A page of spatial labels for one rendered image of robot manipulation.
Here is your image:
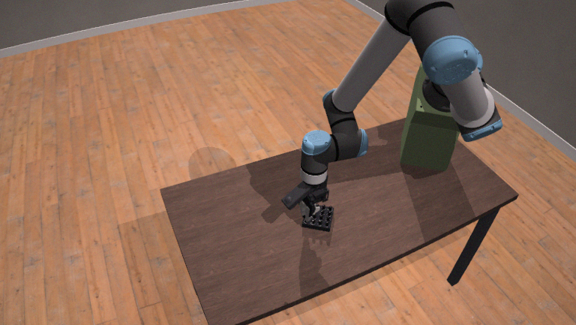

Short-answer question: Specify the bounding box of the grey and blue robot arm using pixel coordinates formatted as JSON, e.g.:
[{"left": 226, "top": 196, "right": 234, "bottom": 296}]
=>
[{"left": 281, "top": 0, "right": 503, "bottom": 210}]

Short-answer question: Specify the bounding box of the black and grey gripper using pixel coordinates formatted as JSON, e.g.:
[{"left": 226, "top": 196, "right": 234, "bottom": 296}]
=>
[{"left": 299, "top": 174, "right": 329, "bottom": 222}]

